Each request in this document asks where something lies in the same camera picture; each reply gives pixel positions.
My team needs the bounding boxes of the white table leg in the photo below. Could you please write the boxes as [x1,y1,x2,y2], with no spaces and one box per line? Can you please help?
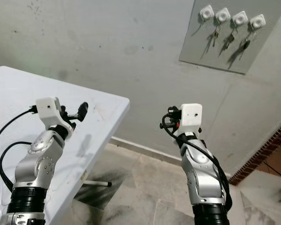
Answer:
[82,180,112,187]

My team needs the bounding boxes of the red brick wall edge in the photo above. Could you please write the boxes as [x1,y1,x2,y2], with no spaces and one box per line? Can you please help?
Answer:
[229,120,281,186]

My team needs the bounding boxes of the grey wall board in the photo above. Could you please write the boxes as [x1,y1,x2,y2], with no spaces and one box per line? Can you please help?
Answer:
[179,0,278,75]

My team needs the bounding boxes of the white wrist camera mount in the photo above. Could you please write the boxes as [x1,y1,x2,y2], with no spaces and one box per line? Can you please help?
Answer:
[36,97,74,136]
[179,104,203,134]

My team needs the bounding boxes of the white baseboard strip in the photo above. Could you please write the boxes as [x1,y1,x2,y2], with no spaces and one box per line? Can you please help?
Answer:
[110,135,184,165]

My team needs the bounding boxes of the silver key bunch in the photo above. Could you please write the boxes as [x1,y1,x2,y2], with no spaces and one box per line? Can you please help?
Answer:
[212,25,221,46]

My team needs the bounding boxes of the white square wall hook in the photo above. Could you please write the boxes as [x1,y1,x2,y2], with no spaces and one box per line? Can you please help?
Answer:
[215,7,231,25]
[250,14,266,31]
[232,11,249,28]
[200,5,214,22]

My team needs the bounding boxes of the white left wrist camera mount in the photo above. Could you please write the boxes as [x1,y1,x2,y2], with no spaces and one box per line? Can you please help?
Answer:
[36,97,74,136]

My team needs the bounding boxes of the white plastic table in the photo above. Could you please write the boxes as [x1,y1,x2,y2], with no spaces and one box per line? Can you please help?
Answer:
[0,66,131,225]

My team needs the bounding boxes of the black car key on ring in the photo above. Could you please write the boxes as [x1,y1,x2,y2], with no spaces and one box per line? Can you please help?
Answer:
[238,31,256,56]

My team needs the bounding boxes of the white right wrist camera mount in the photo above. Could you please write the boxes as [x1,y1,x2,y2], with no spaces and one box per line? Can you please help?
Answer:
[179,104,203,134]

